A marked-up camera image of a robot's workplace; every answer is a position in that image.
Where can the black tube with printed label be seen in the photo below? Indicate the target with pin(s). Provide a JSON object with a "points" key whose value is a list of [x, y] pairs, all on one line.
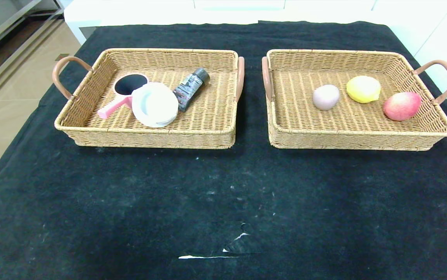
{"points": [[190, 88]]}

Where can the pink saucepan with dark inside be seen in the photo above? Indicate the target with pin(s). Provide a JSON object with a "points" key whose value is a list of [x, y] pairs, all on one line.
{"points": [[130, 84]]}

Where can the pale purple egg-shaped ball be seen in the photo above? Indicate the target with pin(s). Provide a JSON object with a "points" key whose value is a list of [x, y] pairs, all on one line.
{"points": [[325, 97]]}

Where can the yellow lemon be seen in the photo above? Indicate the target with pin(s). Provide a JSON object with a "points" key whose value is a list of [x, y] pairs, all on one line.
{"points": [[363, 89]]}

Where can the red peach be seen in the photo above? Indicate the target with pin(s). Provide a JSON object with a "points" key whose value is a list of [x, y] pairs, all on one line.
{"points": [[402, 106]]}

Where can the large wicker basket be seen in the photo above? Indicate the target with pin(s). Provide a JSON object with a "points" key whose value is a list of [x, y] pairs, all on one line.
{"points": [[207, 116]]}

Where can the black tablecloth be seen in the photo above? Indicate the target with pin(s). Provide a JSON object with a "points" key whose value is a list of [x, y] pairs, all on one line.
{"points": [[215, 194]]}

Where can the small white paper scrap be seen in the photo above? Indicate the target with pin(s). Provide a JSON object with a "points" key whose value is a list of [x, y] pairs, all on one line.
{"points": [[242, 235]]}

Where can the long white paper sliver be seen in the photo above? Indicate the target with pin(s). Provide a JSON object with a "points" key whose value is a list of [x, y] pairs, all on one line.
{"points": [[200, 256]]}

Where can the grey low shelf unit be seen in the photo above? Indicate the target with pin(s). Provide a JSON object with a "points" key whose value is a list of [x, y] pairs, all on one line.
{"points": [[13, 23]]}

